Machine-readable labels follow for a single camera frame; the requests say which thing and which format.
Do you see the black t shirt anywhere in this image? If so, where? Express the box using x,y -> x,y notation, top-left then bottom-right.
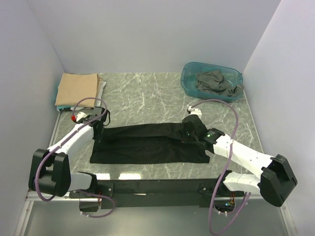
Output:
90,123 -> 210,164

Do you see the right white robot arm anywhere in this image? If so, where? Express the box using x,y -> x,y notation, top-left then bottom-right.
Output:
182,115 -> 298,207

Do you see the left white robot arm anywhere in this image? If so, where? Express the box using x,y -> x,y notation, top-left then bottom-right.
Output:
29,107 -> 110,202

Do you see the white folded t shirt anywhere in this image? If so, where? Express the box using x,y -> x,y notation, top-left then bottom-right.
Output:
70,81 -> 107,111

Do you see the teal folded t shirt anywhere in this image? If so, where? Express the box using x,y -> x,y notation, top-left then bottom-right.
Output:
54,83 -> 75,111

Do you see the tan folded t shirt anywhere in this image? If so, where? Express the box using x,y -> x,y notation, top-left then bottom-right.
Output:
55,73 -> 101,107

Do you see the teal transparent plastic bin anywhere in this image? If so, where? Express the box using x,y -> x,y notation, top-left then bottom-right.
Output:
181,62 -> 243,103

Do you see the grey crumpled t shirt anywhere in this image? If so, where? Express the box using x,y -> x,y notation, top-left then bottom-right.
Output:
195,70 -> 245,97

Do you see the black base crossbar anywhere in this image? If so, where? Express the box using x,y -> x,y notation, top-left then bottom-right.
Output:
68,178 -> 247,211

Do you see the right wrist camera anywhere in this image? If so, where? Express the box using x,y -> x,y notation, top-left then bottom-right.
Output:
187,106 -> 202,118

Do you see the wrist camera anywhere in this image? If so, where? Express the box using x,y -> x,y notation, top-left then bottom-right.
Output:
187,106 -> 202,118
71,112 -> 88,123

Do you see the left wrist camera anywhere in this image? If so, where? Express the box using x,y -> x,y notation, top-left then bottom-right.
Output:
71,112 -> 88,123

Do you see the aluminium frame rail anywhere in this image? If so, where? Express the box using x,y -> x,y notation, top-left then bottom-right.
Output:
14,112 -> 297,236

